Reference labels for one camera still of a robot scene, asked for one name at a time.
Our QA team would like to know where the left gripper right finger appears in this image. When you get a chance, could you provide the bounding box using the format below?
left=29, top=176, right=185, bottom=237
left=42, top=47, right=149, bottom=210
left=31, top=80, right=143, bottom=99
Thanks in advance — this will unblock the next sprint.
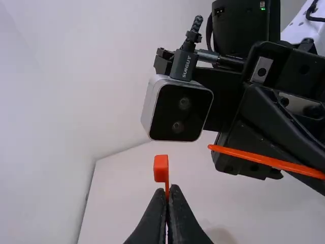
left=168, top=184, right=212, bottom=244

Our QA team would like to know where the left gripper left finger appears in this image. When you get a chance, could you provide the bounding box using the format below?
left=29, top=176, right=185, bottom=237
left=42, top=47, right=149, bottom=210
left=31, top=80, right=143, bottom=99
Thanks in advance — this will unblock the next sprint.
left=121, top=188, right=167, bottom=244

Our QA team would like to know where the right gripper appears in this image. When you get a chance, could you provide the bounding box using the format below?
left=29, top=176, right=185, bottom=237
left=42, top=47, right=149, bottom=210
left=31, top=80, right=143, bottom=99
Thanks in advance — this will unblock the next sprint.
left=197, top=40, right=325, bottom=197

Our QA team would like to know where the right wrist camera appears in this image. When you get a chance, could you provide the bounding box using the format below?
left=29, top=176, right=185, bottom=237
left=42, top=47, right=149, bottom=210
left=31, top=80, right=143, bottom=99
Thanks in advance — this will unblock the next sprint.
left=140, top=74, right=214, bottom=143

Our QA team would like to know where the black cable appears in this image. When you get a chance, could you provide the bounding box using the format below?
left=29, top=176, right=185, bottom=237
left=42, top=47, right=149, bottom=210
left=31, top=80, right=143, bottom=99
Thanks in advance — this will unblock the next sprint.
left=169, top=11, right=216, bottom=82

